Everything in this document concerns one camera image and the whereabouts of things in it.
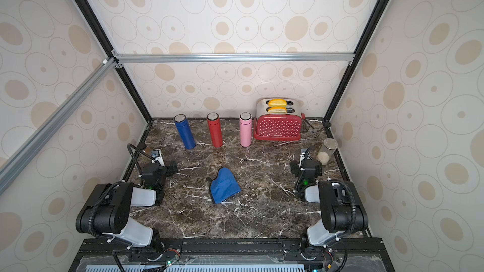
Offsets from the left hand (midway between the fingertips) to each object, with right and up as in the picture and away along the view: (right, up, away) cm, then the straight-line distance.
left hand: (167, 156), depth 92 cm
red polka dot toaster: (+57, +15, +8) cm, 60 cm away
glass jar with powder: (+78, +3, -2) cm, 78 cm away
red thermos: (+23, +17, 0) cm, 29 cm away
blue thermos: (+8, +14, +3) cm, 16 cm away
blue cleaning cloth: (+29, -13, -5) cm, 32 cm away
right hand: (+69, -2, +1) cm, 69 cm away
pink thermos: (+39, +14, +4) cm, 41 cm away
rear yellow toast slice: (+56, +28, +9) cm, 63 cm away
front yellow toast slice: (+55, +24, +4) cm, 60 cm away
